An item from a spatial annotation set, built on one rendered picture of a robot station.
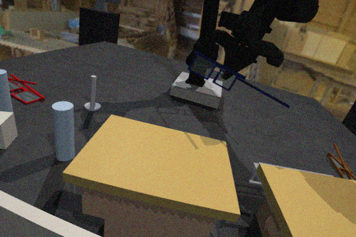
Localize navy glasses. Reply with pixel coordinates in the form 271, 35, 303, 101
188, 51, 291, 108

